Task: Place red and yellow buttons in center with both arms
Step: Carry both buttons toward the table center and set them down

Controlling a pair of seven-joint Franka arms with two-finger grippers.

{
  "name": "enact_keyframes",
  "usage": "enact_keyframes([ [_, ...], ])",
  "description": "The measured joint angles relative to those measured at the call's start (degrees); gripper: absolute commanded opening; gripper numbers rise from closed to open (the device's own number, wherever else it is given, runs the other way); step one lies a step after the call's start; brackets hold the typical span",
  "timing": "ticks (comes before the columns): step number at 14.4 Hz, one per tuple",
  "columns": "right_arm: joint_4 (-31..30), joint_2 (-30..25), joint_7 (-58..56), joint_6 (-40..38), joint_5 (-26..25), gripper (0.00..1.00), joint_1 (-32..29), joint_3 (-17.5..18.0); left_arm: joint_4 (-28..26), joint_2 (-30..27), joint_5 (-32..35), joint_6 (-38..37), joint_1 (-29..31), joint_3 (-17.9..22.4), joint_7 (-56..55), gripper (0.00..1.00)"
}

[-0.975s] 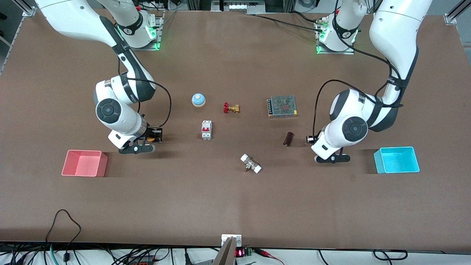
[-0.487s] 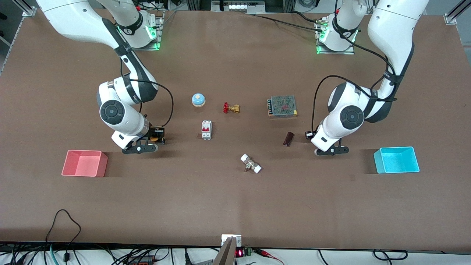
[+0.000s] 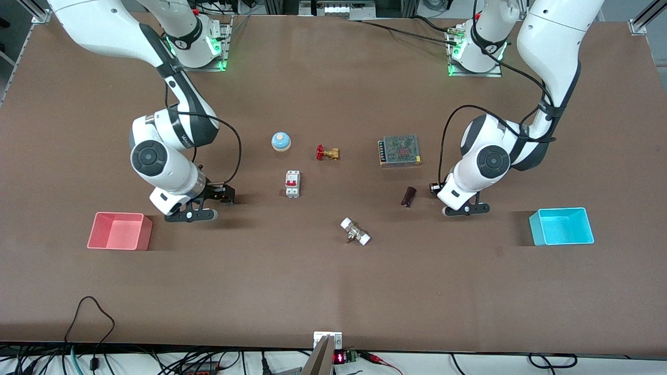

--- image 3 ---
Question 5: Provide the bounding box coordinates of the metal mesh power supply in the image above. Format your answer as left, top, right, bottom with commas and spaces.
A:
378, 134, 422, 167

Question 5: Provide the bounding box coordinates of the white capped pipe valve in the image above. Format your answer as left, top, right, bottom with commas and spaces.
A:
340, 217, 372, 246

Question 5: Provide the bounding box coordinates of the pink plastic bin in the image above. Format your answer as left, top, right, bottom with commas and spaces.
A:
87, 211, 153, 252

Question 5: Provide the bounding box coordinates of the cyan plastic bin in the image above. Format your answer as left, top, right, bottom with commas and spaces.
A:
529, 207, 595, 246

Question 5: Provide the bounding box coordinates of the orange power strip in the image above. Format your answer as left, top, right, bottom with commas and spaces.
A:
179, 359, 223, 375

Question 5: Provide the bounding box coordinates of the red clip lead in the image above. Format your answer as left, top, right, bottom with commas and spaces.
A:
359, 351, 405, 375

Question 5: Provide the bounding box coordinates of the silver equipment box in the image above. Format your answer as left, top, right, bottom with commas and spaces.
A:
299, 0, 376, 19

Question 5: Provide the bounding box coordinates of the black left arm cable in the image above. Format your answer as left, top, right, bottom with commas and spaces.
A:
439, 52, 559, 189

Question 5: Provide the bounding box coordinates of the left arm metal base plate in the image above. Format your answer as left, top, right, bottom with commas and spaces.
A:
447, 26, 504, 78

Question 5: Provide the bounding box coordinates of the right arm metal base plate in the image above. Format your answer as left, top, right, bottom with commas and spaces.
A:
172, 16, 233, 72

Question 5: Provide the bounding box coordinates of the black cable on table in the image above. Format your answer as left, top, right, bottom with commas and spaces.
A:
346, 15, 460, 40

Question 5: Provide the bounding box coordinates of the black looped cable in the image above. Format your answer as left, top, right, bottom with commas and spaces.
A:
64, 296, 116, 371

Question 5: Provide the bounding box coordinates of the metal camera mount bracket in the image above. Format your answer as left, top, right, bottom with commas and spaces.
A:
301, 331, 343, 375

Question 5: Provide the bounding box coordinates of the black coiled cable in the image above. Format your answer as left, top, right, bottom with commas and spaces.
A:
528, 353, 578, 370

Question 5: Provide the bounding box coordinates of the aluminium frame profile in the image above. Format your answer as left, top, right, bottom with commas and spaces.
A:
627, 0, 667, 36

